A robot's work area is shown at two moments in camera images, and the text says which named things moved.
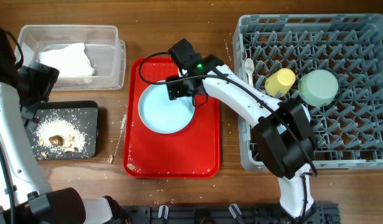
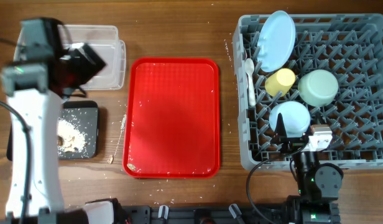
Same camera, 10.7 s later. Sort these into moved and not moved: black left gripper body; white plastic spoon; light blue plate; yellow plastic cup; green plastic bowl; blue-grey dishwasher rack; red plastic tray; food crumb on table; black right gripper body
Moved: black left gripper body; light blue plate; black right gripper body
Not moved: green plastic bowl; white plastic spoon; blue-grey dishwasher rack; yellow plastic cup; food crumb on table; red plastic tray
